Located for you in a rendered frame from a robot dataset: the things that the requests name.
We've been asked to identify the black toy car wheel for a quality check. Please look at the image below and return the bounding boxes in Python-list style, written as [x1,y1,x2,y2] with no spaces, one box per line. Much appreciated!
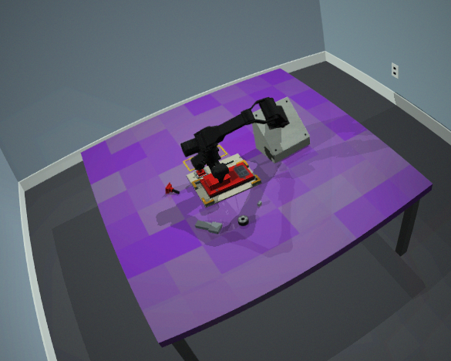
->
[237,215,249,226]

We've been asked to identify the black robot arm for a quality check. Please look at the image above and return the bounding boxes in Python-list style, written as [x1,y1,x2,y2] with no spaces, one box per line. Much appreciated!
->
[180,97,289,170]

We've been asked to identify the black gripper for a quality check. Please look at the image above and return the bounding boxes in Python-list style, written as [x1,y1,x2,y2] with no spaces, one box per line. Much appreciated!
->
[203,147,229,184]

